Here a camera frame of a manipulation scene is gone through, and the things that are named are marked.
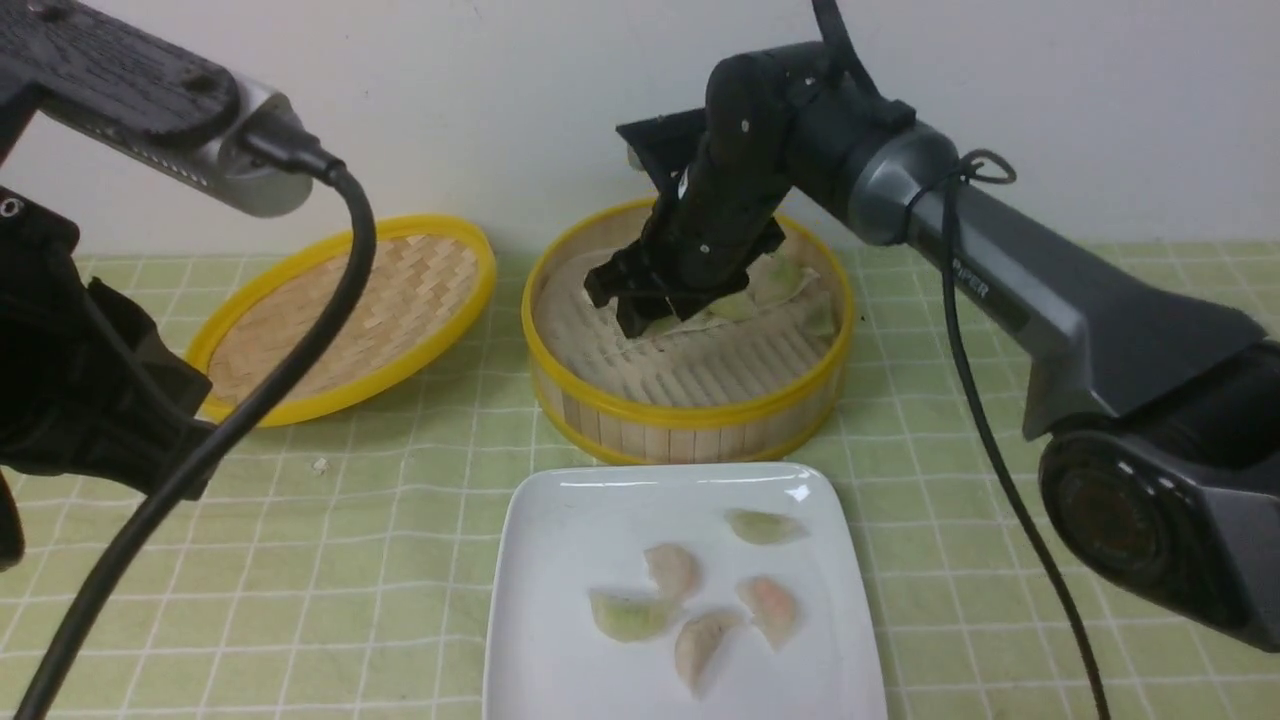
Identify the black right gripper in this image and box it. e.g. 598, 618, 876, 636
584, 140, 787, 340

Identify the pink orange dumpling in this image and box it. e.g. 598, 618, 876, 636
736, 577, 800, 653

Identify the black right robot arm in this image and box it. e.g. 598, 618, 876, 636
584, 42, 1279, 652

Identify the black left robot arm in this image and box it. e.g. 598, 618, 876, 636
1, 190, 214, 495

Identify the green dumpling on plate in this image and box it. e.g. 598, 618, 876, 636
724, 509, 806, 546

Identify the white square plate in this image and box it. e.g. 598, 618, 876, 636
483, 462, 890, 719

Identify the green dumpling plate left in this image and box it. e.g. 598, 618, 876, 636
588, 591, 680, 643

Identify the beige dumpling plate front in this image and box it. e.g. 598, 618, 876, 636
673, 609, 742, 698

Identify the green dumpling steamer centre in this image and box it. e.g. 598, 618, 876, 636
704, 290, 760, 323

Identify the yellow rimmed bamboo steamer basket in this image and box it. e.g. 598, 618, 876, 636
520, 199, 855, 464

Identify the yellow rimmed bamboo steamer lid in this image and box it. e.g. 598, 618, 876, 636
184, 215, 498, 429

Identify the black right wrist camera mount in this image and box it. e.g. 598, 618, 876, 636
614, 108, 707, 193

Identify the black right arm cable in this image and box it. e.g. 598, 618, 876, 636
810, 0, 1114, 720

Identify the black left camera cable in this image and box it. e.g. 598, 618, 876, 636
10, 126, 379, 720

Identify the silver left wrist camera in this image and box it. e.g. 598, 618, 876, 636
0, 0, 316, 219

